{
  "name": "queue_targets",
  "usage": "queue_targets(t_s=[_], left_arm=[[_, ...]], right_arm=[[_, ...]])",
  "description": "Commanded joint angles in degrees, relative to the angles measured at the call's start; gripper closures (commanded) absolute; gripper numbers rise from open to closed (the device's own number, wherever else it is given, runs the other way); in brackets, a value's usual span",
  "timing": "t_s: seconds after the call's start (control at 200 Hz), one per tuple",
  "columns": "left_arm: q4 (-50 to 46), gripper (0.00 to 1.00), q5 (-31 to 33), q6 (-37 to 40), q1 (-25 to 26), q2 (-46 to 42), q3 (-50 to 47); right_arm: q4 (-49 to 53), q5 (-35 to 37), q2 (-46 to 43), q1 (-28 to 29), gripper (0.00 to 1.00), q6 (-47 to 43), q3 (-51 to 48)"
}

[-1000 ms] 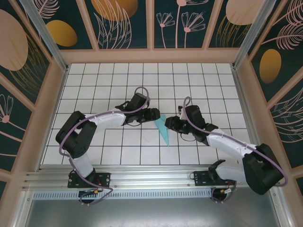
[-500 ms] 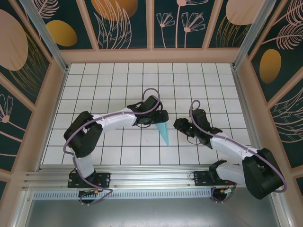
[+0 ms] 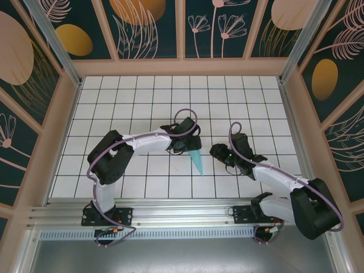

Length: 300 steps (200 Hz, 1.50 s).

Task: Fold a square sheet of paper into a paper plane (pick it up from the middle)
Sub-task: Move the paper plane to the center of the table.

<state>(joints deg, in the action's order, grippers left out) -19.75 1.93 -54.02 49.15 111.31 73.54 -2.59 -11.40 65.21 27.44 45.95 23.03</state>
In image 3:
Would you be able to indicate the aluminium mounting rail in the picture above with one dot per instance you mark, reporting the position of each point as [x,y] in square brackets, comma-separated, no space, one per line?
[185,207]

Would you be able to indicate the grey metal sheet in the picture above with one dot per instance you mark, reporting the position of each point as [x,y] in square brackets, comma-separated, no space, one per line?
[185,256]

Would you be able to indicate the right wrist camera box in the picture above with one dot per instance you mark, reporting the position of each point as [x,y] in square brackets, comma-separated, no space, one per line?
[229,155]

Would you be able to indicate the aluminium corner post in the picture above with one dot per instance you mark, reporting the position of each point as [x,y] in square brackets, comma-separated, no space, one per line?
[303,42]
[58,48]

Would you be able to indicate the dark panel orange disc leaves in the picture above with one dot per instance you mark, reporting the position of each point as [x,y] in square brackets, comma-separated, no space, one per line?
[142,28]

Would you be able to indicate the dark panel flower and stems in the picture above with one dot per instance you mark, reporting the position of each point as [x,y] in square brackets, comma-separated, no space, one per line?
[17,159]

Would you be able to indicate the dark panel pink flowers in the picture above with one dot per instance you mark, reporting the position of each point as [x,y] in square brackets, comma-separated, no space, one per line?
[216,42]

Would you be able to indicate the yellow power connector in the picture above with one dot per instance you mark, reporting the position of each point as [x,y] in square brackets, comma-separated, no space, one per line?
[115,230]
[268,229]

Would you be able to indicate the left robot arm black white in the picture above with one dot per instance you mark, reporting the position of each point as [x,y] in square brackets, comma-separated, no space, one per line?
[111,165]

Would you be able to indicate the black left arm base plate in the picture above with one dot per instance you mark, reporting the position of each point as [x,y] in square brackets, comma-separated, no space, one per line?
[125,216]

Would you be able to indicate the aluminium side rail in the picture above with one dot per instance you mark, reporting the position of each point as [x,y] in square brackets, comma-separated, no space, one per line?
[289,108]

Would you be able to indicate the light blue cloth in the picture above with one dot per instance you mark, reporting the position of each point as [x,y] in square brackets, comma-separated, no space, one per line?
[196,162]

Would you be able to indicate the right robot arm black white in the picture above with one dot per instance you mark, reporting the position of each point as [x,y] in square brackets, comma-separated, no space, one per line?
[312,210]

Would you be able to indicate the dark panel large pale disc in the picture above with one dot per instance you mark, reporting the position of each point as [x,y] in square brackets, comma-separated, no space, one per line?
[17,57]

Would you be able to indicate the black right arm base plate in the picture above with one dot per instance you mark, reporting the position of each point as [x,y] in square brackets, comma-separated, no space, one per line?
[241,214]

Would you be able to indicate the dark panel pink feathers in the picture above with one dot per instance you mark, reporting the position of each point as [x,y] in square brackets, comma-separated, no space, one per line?
[347,148]

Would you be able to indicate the dark panel oval and feather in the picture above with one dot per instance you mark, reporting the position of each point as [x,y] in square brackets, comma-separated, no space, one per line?
[324,79]

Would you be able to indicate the dark panel small orange oval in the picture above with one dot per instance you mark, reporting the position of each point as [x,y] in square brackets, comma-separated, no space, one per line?
[99,28]

